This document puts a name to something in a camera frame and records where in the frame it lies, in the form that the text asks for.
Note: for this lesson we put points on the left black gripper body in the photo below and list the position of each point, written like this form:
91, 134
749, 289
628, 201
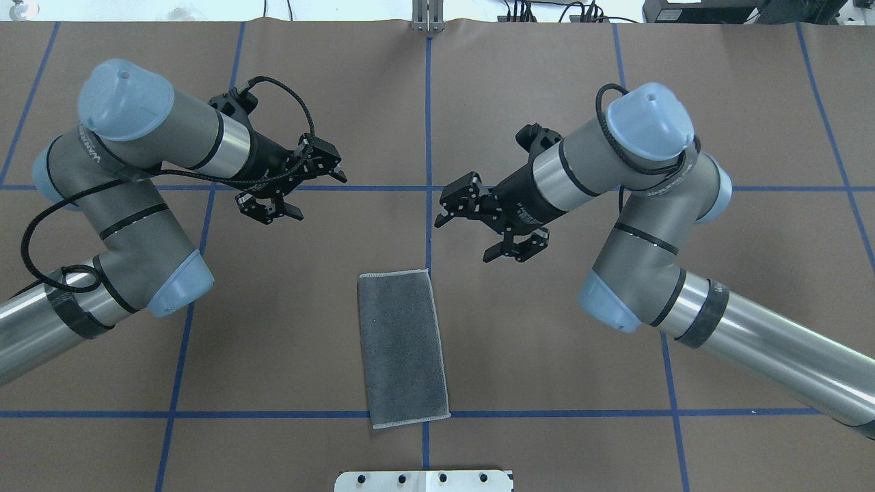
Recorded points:
268, 165

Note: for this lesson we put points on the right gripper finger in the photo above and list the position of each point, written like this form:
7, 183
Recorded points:
520, 251
467, 197

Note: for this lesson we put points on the aluminium frame post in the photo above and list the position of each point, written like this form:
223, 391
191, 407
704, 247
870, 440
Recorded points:
427, 16

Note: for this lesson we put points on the black box with label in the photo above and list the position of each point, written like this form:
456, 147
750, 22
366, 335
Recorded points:
698, 12

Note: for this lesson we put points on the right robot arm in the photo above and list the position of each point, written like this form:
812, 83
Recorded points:
643, 142

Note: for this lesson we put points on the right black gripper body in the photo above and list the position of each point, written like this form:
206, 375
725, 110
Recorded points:
517, 193

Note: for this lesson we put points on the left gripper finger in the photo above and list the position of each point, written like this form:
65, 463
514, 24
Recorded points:
266, 213
315, 157

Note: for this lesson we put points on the pink and grey microfibre towel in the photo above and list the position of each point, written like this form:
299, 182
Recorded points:
401, 348

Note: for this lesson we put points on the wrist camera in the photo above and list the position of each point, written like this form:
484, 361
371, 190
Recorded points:
535, 138
235, 104

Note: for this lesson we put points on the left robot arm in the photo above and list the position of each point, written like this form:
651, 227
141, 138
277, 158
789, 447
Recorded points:
134, 125

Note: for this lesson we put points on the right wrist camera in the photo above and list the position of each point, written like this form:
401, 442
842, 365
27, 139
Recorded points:
535, 138

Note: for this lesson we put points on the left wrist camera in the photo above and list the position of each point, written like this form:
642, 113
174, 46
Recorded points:
235, 104

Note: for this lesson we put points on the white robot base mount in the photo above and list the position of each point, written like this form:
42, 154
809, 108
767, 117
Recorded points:
426, 480

